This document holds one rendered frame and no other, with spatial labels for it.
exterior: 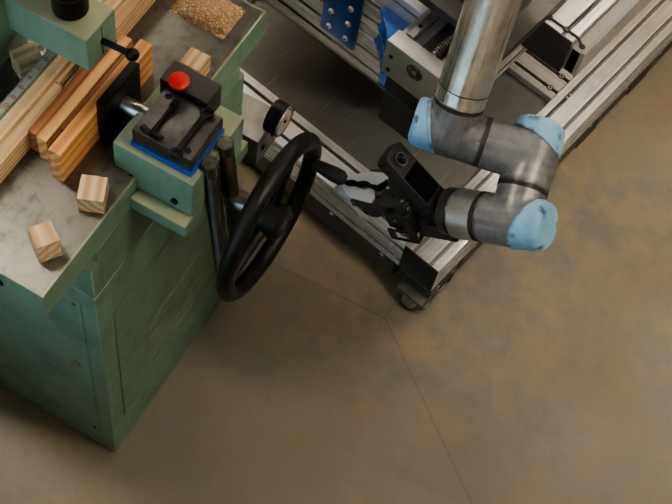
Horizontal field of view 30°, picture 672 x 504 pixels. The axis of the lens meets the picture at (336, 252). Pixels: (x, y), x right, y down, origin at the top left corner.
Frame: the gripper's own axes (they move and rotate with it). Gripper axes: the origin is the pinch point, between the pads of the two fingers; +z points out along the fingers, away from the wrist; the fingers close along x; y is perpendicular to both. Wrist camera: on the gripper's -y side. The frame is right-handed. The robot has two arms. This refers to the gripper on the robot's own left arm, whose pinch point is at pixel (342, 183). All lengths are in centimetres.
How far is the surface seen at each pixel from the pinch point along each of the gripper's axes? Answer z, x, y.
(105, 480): 60, -40, 58
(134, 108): 16.2, -14.7, -28.0
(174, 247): 33.4, -12.0, 10.5
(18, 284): 19, -44, -22
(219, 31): 18.8, 7.8, -22.6
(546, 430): -3, 17, 95
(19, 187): 26.5, -31.6, -27.1
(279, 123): 21.3, 11.9, 1.8
